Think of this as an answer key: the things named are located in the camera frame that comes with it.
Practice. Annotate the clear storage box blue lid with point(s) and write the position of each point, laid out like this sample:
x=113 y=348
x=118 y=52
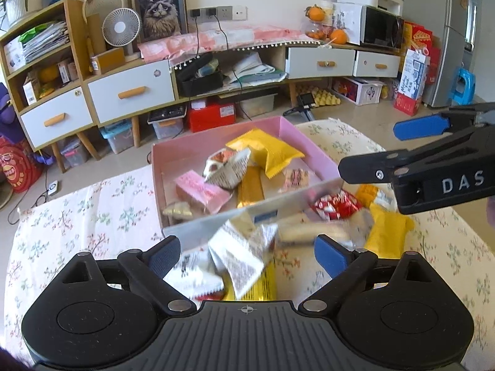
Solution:
x=118 y=137

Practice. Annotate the orange white snack packet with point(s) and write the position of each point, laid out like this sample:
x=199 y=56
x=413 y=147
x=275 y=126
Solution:
x=367 y=193

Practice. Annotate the white text-print packet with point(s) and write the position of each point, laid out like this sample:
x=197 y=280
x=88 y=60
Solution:
x=239 y=262

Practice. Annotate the jar of small oranges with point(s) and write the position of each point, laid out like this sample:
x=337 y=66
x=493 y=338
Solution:
x=319 y=34

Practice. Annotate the clear storage box black top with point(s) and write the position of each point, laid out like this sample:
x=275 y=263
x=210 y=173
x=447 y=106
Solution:
x=168 y=123

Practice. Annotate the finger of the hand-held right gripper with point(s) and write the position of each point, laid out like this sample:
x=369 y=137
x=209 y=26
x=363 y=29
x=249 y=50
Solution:
x=363 y=168
x=421 y=127

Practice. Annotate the pink wafer packet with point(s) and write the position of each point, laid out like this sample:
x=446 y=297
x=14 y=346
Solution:
x=201 y=191

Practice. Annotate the white printed box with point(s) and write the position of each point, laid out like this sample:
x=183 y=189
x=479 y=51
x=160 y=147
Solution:
x=359 y=91

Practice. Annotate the loose white green papers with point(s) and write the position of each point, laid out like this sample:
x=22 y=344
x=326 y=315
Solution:
x=251 y=69

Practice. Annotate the large yellow snack packet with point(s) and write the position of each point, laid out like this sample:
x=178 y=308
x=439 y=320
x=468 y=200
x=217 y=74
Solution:
x=386 y=232

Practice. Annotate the black camera on tripod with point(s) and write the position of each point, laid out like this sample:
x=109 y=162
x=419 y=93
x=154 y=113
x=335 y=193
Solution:
x=303 y=102

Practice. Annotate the white desk fan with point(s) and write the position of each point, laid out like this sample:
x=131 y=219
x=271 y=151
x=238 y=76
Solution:
x=120 y=27

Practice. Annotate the red gift box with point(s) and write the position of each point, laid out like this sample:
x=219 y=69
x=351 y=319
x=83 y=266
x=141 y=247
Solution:
x=419 y=38

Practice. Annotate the stack of paper documents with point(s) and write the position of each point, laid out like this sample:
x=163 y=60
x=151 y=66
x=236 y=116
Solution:
x=46 y=42

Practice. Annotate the purple plush toy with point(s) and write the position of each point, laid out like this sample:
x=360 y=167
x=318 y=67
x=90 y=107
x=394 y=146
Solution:
x=6 y=104

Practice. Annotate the pink cardboard box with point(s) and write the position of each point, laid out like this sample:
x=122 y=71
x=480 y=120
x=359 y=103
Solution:
x=185 y=232

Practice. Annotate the low wooden cabinet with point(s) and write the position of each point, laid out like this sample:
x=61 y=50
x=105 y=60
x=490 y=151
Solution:
x=292 y=89

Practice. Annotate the small white box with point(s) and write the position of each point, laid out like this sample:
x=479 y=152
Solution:
x=30 y=91

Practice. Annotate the white nut-print snack packet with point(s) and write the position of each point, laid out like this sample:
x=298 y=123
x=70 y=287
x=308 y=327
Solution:
x=228 y=170

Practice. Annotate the blue plastic stool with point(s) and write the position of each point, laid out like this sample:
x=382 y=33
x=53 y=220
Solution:
x=464 y=85

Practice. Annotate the black storage case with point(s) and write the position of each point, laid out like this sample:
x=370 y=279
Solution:
x=199 y=83

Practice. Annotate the red round bag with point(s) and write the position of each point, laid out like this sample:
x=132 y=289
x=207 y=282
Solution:
x=17 y=166

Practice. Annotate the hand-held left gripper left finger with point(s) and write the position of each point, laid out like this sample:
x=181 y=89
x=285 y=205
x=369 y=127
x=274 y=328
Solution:
x=164 y=257

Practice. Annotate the black microwave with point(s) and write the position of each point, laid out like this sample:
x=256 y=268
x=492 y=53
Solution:
x=381 y=27

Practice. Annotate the white black-print snack packet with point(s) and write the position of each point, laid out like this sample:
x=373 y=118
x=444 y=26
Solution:
x=193 y=274

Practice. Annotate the silver snack packet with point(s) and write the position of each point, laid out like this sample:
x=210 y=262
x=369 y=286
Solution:
x=178 y=209

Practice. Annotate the clear orange biscuit packet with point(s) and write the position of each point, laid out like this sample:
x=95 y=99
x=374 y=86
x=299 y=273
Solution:
x=296 y=179

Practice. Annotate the gold stick packet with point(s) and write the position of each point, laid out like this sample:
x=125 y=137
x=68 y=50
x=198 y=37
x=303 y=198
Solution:
x=251 y=189

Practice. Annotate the white drawer with round lock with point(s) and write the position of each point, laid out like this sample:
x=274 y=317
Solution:
x=112 y=81
x=38 y=108

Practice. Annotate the framed cat picture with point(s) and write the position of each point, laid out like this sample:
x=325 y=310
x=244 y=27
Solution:
x=160 y=11

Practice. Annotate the brown cardboard box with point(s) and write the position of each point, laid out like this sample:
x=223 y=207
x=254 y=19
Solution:
x=108 y=61

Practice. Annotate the yellow egg tray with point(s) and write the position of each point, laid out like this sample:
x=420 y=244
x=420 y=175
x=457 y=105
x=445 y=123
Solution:
x=325 y=96

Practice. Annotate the round white racket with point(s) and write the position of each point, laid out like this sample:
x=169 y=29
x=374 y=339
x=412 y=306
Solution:
x=102 y=0

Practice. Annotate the silver refrigerator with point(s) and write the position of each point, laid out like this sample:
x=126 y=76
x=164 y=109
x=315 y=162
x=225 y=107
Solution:
x=437 y=27

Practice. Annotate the white box with dark print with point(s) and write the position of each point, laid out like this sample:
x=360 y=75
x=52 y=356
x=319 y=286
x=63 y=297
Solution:
x=13 y=54

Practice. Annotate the blue white carton box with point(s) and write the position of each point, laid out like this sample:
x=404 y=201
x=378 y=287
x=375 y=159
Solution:
x=412 y=81

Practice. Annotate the wall socket with black plugs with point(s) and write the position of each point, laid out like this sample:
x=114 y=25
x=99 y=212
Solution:
x=203 y=12

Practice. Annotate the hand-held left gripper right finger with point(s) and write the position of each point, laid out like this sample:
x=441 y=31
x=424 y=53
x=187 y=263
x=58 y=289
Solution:
x=330 y=255

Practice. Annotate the pink floral cloth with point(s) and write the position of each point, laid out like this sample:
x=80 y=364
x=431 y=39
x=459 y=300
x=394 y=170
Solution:
x=247 y=36

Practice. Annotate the orange with leaves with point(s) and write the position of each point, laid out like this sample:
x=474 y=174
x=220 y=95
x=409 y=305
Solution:
x=316 y=13

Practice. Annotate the cream snack packet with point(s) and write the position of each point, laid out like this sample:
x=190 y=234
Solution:
x=309 y=232

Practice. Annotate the wooden shelf cabinet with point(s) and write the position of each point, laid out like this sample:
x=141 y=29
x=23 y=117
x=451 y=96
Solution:
x=75 y=46

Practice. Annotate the small clear storage box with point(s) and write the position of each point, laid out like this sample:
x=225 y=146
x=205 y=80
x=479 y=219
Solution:
x=71 y=152

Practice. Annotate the red snack packet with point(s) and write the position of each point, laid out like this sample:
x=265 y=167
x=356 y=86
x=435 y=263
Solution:
x=336 y=205

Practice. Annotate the white wall socket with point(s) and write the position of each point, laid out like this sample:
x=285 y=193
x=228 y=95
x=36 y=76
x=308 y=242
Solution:
x=224 y=12
x=239 y=12

